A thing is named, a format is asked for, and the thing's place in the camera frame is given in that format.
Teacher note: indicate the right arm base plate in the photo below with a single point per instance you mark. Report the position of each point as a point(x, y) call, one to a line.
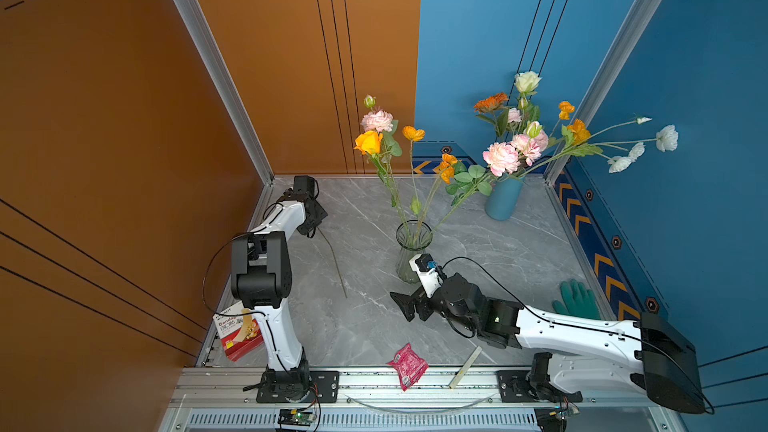
point(517, 386)

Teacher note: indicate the pink ranunculus stem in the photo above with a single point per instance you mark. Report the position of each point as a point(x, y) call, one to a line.
point(514, 118)

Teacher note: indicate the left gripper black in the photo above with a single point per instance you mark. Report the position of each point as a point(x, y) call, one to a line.
point(319, 215)

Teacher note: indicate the right circuit board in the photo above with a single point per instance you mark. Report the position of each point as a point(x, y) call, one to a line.
point(555, 419)

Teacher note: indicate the aluminium corner post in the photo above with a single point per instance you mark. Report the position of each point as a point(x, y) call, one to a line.
point(588, 46)
point(203, 38)

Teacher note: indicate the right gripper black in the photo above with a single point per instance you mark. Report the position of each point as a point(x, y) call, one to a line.
point(408, 302)

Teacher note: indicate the aluminium front rail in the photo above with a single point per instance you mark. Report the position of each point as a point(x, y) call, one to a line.
point(371, 399)

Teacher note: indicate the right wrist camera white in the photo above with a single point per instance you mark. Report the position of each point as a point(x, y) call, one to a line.
point(429, 272)

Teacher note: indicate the teal ceramic vase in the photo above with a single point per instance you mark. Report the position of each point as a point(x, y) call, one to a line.
point(501, 204)

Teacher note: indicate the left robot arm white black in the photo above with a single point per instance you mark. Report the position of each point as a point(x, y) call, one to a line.
point(262, 279)

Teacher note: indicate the cream white rose stem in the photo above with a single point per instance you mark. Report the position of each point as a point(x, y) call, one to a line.
point(526, 85)

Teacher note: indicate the white pink peony stem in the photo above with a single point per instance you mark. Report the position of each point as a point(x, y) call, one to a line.
point(621, 154)

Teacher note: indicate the red white bandage box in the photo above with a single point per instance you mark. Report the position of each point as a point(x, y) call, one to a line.
point(239, 334)

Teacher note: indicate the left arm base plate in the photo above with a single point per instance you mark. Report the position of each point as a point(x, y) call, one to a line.
point(298, 387)

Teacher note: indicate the green rubber glove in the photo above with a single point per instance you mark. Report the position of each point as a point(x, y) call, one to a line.
point(577, 300)

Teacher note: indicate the yellow orange poppy stem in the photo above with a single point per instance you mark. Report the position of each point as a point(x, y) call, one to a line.
point(569, 137)

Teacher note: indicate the orange gerbera daisy stem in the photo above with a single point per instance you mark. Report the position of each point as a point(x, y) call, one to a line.
point(494, 111)

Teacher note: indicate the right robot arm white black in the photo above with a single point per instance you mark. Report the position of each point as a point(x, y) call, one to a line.
point(572, 355)

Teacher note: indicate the yellow rose pink spray stem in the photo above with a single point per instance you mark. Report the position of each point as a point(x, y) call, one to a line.
point(378, 146)

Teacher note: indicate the white pink bud stem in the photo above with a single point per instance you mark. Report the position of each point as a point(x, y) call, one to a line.
point(335, 263)

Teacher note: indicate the right aluminium corner post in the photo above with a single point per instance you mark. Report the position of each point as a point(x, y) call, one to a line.
point(588, 46)

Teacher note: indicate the clear glass vase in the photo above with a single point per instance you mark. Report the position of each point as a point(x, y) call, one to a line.
point(414, 238)

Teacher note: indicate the pink snack packet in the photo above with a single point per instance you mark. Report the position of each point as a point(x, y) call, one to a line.
point(410, 367)

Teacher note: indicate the left green circuit board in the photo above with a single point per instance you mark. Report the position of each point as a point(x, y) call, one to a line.
point(296, 420)

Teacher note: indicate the pale wooden stick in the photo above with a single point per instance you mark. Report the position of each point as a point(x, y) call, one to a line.
point(454, 383)

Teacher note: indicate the left aluminium corner post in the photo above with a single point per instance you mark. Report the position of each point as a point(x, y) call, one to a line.
point(203, 38)

